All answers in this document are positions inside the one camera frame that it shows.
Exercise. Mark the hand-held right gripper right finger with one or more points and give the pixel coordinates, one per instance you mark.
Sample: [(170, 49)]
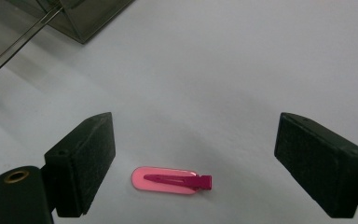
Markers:
[(320, 165)]

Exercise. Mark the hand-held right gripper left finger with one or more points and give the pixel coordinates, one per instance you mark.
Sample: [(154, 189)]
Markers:
[(80, 168)]

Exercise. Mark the pink hair clip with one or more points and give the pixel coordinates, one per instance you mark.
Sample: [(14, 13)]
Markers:
[(171, 181)]

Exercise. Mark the smoky transparent acrylic box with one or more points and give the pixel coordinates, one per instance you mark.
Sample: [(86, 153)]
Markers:
[(43, 25)]

